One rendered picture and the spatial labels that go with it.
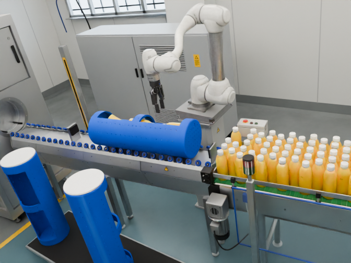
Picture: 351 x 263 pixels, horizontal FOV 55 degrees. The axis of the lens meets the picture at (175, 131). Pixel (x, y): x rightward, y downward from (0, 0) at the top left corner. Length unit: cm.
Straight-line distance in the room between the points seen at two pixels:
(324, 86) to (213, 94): 243
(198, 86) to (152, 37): 153
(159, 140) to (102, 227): 71
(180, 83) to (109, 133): 169
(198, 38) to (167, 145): 170
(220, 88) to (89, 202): 126
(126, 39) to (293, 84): 233
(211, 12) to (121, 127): 104
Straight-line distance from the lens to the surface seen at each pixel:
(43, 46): 748
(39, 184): 301
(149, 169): 258
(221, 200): 218
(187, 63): 392
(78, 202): 230
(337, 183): 212
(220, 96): 261
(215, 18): 242
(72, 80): 328
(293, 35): 469
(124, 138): 254
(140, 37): 423
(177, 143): 229
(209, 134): 282
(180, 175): 245
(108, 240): 252
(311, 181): 210
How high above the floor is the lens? 230
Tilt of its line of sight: 29 degrees down
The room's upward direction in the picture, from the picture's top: 11 degrees counter-clockwise
